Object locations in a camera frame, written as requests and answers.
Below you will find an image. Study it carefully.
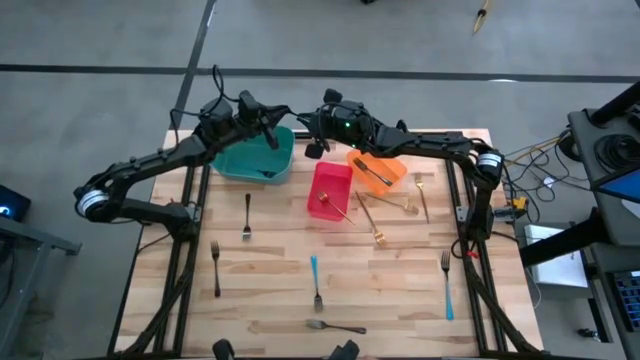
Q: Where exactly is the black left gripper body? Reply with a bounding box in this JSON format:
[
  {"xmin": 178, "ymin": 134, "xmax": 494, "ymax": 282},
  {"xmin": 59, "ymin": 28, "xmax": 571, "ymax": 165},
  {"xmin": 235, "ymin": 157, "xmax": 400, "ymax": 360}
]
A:
[{"xmin": 224, "ymin": 112, "xmax": 269, "ymax": 144}]

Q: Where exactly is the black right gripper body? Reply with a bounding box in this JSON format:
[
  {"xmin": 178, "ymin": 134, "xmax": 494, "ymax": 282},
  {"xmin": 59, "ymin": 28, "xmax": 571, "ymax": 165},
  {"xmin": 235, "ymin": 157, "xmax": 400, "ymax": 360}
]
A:
[{"xmin": 312, "ymin": 101, "xmax": 376, "ymax": 149}]

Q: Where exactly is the blue-handled dark fork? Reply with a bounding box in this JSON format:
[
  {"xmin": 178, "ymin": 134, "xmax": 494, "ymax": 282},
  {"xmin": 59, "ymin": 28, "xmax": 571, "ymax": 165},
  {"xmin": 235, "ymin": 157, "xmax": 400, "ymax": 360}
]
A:
[
  {"xmin": 440, "ymin": 250, "xmax": 456, "ymax": 322},
  {"xmin": 239, "ymin": 164, "xmax": 279, "ymax": 180},
  {"xmin": 287, "ymin": 105, "xmax": 314, "ymax": 124},
  {"xmin": 309, "ymin": 255, "xmax": 325, "ymax": 314}
]

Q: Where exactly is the black metal fork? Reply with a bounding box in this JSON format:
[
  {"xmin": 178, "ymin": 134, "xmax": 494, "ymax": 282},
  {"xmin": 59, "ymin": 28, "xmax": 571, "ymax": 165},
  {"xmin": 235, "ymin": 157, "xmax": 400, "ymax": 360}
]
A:
[
  {"xmin": 242, "ymin": 193, "xmax": 253, "ymax": 243},
  {"xmin": 210, "ymin": 240, "xmax": 222, "ymax": 299},
  {"xmin": 352, "ymin": 157, "xmax": 395, "ymax": 188}
]

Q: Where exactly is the red plastic bin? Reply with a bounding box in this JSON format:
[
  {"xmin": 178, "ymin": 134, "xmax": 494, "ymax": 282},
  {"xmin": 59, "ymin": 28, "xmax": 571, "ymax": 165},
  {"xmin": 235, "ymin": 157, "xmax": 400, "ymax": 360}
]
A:
[{"xmin": 306, "ymin": 160, "xmax": 354, "ymax": 223}]

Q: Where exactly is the teal plastic bin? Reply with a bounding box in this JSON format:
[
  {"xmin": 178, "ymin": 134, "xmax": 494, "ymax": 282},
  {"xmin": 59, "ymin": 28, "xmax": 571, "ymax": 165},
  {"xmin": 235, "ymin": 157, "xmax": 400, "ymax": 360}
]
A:
[{"xmin": 209, "ymin": 124, "xmax": 296, "ymax": 185}]

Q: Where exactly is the orange plastic bin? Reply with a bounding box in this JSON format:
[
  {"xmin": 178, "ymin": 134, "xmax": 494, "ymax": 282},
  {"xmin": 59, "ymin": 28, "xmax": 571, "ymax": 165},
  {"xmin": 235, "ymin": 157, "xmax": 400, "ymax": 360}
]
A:
[{"xmin": 346, "ymin": 148, "xmax": 408, "ymax": 196}]

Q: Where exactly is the dark silver metal fork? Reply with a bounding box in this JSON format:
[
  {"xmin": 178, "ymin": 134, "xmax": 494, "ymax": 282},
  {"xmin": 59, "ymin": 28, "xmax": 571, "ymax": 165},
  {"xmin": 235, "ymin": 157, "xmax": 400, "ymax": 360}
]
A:
[{"xmin": 305, "ymin": 318, "xmax": 368, "ymax": 335}]

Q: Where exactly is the grey workstation desk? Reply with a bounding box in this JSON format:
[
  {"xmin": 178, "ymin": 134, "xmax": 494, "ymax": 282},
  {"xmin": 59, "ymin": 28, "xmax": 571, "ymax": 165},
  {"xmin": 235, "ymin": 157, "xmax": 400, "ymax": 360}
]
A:
[{"xmin": 567, "ymin": 107, "xmax": 640, "ymax": 249}]

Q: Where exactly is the black device with blue light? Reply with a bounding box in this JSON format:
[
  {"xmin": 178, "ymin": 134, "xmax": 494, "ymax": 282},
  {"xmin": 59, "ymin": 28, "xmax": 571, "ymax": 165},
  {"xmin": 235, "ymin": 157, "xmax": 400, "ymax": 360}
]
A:
[{"xmin": 0, "ymin": 183, "xmax": 32, "ymax": 224}]

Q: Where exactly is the grey metal cart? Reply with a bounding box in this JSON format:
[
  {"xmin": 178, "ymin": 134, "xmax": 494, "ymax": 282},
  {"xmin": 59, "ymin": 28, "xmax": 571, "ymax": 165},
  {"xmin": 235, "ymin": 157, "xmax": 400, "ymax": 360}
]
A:
[{"xmin": 0, "ymin": 214, "xmax": 83, "ymax": 360}]

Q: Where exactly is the black metal beam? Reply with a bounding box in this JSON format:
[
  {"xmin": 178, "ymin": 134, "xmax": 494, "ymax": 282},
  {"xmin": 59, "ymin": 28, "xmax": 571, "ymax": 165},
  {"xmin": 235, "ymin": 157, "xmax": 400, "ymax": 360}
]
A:
[{"xmin": 518, "ymin": 207, "xmax": 609, "ymax": 269}]

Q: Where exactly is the white box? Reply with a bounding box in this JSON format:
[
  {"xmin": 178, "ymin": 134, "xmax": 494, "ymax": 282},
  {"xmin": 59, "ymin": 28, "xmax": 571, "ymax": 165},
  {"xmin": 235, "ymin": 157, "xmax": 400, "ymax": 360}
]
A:
[{"xmin": 523, "ymin": 223, "xmax": 590, "ymax": 289}]

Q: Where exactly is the blue screen panel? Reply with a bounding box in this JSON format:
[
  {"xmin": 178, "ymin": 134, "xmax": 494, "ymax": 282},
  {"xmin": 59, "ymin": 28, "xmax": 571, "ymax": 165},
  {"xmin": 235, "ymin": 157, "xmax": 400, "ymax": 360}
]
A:
[{"xmin": 597, "ymin": 169, "xmax": 640, "ymax": 204}]

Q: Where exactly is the dark grey side cabinet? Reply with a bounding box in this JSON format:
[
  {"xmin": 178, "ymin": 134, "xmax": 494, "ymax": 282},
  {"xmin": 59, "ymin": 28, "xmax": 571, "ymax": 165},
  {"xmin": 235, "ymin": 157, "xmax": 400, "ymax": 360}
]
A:
[{"xmin": 587, "ymin": 242, "xmax": 640, "ymax": 360}]

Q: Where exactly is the keypad with coloured keys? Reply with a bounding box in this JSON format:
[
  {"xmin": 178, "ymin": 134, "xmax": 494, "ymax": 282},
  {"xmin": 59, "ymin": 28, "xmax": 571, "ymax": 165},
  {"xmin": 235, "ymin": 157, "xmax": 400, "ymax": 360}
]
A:
[{"xmin": 612, "ymin": 269, "xmax": 640, "ymax": 334}]

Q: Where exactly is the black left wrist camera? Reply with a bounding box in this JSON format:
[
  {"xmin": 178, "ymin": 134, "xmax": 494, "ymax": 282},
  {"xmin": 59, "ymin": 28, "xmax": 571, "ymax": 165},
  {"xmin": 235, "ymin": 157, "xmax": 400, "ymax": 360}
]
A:
[{"xmin": 199, "ymin": 97, "xmax": 235, "ymax": 136}]

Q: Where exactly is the black metal table frame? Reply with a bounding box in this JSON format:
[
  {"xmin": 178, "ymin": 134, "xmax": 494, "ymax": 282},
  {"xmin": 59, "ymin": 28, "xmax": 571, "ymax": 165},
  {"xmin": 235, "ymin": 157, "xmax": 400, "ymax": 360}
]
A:
[{"xmin": 112, "ymin": 130, "xmax": 539, "ymax": 357}]

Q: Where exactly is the yellow cable with black plug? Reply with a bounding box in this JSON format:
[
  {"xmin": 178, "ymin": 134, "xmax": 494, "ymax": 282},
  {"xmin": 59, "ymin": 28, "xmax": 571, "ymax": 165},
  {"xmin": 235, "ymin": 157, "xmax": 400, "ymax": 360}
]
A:
[{"xmin": 472, "ymin": 0, "xmax": 496, "ymax": 36}]

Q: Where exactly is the thin yellow cable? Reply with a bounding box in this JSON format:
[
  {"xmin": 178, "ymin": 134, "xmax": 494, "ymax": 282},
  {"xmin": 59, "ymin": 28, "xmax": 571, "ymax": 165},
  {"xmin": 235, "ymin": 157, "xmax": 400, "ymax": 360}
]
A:
[{"xmin": 499, "ymin": 137, "xmax": 564, "ymax": 169}]

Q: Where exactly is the black teleoperation handle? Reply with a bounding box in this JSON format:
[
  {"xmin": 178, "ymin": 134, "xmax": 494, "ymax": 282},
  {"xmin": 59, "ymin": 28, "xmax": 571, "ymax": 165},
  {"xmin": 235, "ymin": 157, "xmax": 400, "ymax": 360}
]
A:
[
  {"xmin": 212, "ymin": 338, "xmax": 236, "ymax": 360},
  {"xmin": 327, "ymin": 339, "xmax": 361, "ymax": 360}
]

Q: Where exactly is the coiled black cable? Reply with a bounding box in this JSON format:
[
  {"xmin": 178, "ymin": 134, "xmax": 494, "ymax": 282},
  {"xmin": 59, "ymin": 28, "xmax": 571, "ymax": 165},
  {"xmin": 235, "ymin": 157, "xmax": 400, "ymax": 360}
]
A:
[{"xmin": 594, "ymin": 133, "xmax": 640, "ymax": 174}]

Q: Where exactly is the black metal post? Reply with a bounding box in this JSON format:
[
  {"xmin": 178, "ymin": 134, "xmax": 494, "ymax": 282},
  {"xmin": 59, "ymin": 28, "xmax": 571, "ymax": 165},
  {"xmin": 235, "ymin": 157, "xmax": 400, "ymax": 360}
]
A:
[{"xmin": 587, "ymin": 79, "xmax": 640, "ymax": 129}]

